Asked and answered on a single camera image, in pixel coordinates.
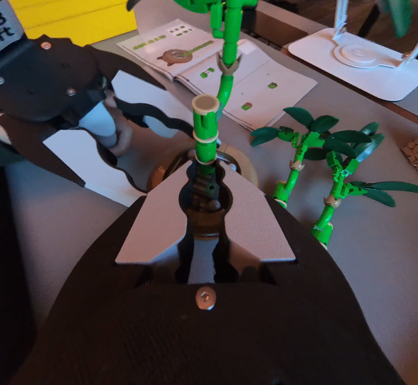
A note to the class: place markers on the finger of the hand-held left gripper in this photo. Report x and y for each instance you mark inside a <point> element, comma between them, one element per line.
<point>85,159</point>
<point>147,94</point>

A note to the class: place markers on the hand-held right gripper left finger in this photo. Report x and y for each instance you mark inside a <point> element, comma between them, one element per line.
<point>156,228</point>

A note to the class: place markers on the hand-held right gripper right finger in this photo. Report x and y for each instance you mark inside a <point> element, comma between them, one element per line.
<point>258,228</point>

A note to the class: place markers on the green brick bamboo model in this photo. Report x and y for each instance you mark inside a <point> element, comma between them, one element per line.
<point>205,136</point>

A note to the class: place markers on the yellow plastic bin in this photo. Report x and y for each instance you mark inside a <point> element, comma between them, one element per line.
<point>65,6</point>

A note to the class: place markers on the building instruction booklet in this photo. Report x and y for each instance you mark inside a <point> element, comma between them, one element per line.
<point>277,91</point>

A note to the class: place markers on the person's left forearm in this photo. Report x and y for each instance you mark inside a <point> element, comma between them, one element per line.
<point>5,154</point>

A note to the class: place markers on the grey desk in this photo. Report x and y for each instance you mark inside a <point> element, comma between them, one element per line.
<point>359,261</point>

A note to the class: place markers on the white desk stand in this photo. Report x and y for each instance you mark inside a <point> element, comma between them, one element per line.
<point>326,51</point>

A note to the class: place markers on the person's left hand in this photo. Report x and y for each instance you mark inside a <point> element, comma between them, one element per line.
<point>124,136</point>

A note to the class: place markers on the leafy green bamboo branch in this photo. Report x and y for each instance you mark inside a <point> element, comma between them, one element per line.
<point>307,143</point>
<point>336,189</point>

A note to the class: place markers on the bamboo set box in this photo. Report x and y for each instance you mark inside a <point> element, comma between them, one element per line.
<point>411,153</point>

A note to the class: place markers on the adjoining grey table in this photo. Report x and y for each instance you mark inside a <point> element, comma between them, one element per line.
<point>410,105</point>

